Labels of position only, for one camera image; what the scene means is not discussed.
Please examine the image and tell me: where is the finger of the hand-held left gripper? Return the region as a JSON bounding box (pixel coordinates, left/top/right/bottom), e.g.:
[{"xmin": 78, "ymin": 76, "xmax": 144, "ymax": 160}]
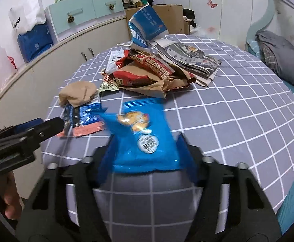
[
  {"xmin": 0, "ymin": 118, "xmax": 45, "ymax": 135},
  {"xmin": 16, "ymin": 117, "xmax": 67, "ymax": 147}
]

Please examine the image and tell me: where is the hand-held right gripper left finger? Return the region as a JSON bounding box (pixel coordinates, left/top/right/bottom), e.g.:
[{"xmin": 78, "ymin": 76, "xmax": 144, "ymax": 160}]
[{"xmin": 16, "ymin": 134, "xmax": 117, "ymax": 242}]

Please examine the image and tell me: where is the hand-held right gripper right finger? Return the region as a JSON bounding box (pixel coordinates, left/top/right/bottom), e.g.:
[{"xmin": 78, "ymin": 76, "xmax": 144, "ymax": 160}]
[{"xmin": 177, "ymin": 134, "xmax": 281, "ymax": 242}]

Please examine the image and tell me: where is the dark blue red-edged wrapper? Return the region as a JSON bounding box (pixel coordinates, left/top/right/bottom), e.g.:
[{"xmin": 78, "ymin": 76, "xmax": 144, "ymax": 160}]
[{"xmin": 57, "ymin": 100, "xmax": 107, "ymax": 138}]

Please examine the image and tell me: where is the bright blue snack packet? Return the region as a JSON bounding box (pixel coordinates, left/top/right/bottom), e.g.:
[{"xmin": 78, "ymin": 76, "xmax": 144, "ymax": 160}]
[{"xmin": 99, "ymin": 98, "xmax": 181, "ymax": 175}]

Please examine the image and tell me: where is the person's left hand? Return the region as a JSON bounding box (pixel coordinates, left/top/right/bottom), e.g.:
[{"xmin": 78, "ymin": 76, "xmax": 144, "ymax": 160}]
[{"xmin": 0, "ymin": 171, "xmax": 22, "ymax": 220}]

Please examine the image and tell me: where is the crumpled brown paper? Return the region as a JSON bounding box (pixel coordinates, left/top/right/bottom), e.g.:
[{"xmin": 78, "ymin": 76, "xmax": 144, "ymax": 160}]
[{"xmin": 58, "ymin": 81, "xmax": 97, "ymax": 108}]

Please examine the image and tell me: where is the white cabinet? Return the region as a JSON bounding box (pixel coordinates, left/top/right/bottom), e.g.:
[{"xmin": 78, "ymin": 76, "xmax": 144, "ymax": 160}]
[{"xmin": 0, "ymin": 14, "xmax": 135, "ymax": 135}]

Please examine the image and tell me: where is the green patterned wrapper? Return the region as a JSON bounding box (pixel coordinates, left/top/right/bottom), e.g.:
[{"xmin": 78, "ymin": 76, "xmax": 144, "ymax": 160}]
[{"xmin": 98, "ymin": 76, "xmax": 120, "ymax": 94}]

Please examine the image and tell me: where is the grey checked tablecloth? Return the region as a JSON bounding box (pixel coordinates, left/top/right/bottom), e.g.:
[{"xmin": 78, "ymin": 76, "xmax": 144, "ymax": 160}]
[{"xmin": 40, "ymin": 34, "xmax": 294, "ymax": 242}]

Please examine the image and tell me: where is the blue shopping bag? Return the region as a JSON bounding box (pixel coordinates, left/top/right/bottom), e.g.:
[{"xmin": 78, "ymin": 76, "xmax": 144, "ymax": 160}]
[{"xmin": 17, "ymin": 22, "xmax": 54, "ymax": 62}]

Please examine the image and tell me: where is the white red torn wrapper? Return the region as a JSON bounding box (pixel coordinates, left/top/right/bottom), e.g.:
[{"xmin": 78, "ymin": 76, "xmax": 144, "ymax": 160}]
[{"xmin": 101, "ymin": 50, "xmax": 130, "ymax": 75}]

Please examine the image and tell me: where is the red snack packet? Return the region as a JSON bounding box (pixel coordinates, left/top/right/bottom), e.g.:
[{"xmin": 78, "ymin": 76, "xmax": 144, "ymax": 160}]
[{"xmin": 112, "ymin": 50, "xmax": 176, "ymax": 87}]

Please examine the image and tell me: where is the mint green drawer unit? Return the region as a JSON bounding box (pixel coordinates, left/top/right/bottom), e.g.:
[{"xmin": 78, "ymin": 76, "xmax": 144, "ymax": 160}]
[{"xmin": 45, "ymin": 0, "xmax": 126, "ymax": 43}]

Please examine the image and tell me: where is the cardboard box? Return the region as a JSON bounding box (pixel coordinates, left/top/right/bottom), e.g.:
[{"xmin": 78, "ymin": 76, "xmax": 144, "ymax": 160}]
[{"xmin": 125, "ymin": 4, "xmax": 191, "ymax": 41}]

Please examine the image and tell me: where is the black clothing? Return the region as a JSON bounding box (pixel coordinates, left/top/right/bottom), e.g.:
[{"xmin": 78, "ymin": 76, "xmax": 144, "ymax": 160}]
[{"xmin": 182, "ymin": 8, "xmax": 197, "ymax": 29}]

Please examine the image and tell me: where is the grey pillow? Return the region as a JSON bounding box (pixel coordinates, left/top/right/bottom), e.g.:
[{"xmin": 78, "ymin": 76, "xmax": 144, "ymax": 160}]
[{"xmin": 256, "ymin": 30, "xmax": 294, "ymax": 94}]

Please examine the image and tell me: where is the teal curved bed frame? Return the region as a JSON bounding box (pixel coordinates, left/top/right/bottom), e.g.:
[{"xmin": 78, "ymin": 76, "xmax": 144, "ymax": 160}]
[{"xmin": 245, "ymin": 0, "xmax": 281, "ymax": 54}]

